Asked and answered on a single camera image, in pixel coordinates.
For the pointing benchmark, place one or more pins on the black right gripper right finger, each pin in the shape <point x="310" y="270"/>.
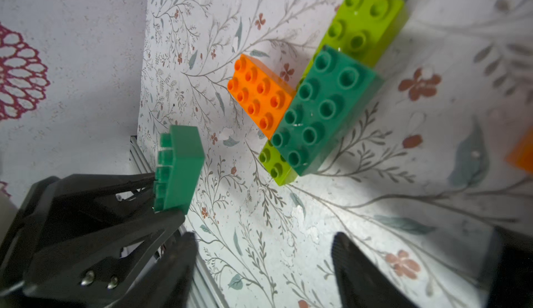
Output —
<point x="359" y="281"/>

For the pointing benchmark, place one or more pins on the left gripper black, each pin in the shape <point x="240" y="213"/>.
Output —
<point x="101" y="265"/>

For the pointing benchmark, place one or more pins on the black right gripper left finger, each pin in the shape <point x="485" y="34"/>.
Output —
<point x="167" y="284"/>

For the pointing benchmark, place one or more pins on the dark green lego brick front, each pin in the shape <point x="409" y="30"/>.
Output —
<point x="180" y="160"/>

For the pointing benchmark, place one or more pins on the dark green lego brick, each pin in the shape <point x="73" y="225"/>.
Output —
<point x="327" y="105"/>
<point x="180" y="160"/>

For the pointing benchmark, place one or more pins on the orange lego brick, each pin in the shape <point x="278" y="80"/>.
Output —
<point x="520" y="156"/>
<point x="262" y="94"/>

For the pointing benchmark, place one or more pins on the long lime green lego brick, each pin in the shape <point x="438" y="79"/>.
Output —
<point x="361" y="29"/>

